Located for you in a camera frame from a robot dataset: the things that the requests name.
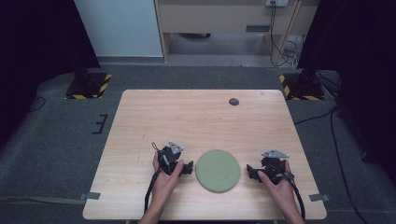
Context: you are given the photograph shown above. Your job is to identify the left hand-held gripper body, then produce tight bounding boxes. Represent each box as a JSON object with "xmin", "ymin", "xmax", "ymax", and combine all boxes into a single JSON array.
[{"xmin": 157, "ymin": 141, "xmax": 185, "ymax": 175}]

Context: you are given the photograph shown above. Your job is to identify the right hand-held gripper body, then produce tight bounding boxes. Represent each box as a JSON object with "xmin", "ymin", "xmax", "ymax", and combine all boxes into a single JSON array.
[{"xmin": 261, "ymin": 149, "xmax": 290, "ymax": 185}]

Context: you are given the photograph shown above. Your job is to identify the green round plate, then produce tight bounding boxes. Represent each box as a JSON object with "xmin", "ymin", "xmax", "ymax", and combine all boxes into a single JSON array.
[{"xmin": 194, "ymin": 149, "xmax": 241, "ymax": 193}]

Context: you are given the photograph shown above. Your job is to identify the person's right hand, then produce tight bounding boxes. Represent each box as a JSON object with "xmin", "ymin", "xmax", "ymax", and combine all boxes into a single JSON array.
[{"xmin": 257, "ymin": 160, "xmax": 299, "ymax": 206}]

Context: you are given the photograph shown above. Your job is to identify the person's left hand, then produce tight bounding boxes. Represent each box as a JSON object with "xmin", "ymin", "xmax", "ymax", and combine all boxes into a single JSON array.
[{"xmin": 151, "ymin": 151, "xmax": 185, "ymax": 205}]

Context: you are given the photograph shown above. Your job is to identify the grey tape piece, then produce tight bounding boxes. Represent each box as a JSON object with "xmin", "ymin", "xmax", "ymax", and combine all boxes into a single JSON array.
[
  {"xmin": 308, "ymin": 193, "xmax": 331, "ymax": 203},
  {"xmin": 78, "ymin": 191, "xmax": 102, "ymax": 202}
]

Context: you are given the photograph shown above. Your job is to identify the black stand with striped base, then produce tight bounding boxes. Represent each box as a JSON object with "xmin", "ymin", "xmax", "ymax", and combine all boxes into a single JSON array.
[
  {"xmin": 64, "ymin": 46, "xmax": 113, "ymax": 101},
  {"xmin": 277, "ymin": 46, "xmax": 327, "ymax": 102}
]

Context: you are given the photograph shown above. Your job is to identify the black curtain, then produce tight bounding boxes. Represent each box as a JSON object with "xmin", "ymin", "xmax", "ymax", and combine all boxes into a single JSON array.
[
  {"xmin": 296, "ymin": 0, "xmax": 396, "ymax": 186},
  {"xmin": 0, "ymin": 0, "xmax": 102, "ymax": 148}
]

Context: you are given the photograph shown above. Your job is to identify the light wooden desk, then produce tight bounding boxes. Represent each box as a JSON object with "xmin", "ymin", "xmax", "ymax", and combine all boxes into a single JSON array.
[{"xmin": 154, "ymin": 0, "xmax": 321, "ymax": 65}]

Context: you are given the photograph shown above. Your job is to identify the grey power strip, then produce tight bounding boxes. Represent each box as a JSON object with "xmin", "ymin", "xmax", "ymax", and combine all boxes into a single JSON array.
[{"xmin": 264, "ymin": 0, "xmax": 290, "ymax": 8}]

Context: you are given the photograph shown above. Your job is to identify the left hand-held gripper black cable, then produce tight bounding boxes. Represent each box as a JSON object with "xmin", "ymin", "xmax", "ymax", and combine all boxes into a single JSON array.
[{"xmin": 143, "ymin": 142, "xmax": 164, "ymax": 215}]

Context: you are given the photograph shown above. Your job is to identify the hand-held gripper black cable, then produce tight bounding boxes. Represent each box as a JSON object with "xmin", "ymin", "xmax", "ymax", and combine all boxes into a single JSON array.
[
  {"xmin": 143, "ymin": 142, "xmax": 164, "ymax": 215},
  {"xmin": 274, "ymin": 163, "xmax": 306, "ymax": 220}
]

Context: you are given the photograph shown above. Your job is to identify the right hand-held gripper black cable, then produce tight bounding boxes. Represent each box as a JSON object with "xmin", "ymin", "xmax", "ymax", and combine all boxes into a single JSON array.
[{"xmin": 274, "ymin": 163, "xmax": 306, "ymax": 220}]

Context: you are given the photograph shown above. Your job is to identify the short black floor cable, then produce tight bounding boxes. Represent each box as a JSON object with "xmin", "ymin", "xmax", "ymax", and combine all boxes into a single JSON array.
[{"xmin": 293, "ymin": 105, "xmax": 339, "ymax": 126}]

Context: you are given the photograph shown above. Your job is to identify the long black floor cable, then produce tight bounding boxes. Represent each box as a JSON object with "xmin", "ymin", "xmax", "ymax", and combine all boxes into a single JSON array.
[{"xmin": 329, "ymin": 106, "xmax": 371, "ymax": 224}]

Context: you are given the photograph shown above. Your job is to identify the white cable tangle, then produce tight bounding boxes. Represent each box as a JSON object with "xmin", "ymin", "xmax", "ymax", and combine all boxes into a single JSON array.
[{"xmin": 283, "ymin": 35, "xmax": 305, "ymax": 72}]

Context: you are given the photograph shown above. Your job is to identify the black power cable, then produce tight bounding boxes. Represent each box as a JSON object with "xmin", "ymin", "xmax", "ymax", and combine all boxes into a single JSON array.
[{"xmin": 268, "ymin": 1, "xmax": 292, "ymax": 67}]

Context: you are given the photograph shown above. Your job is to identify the thin black floor cable loop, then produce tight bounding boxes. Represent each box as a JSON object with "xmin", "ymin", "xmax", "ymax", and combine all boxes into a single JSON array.
[{"xmin": 29, "ymin": 95, "xmax": 48, "ymax": 113}]

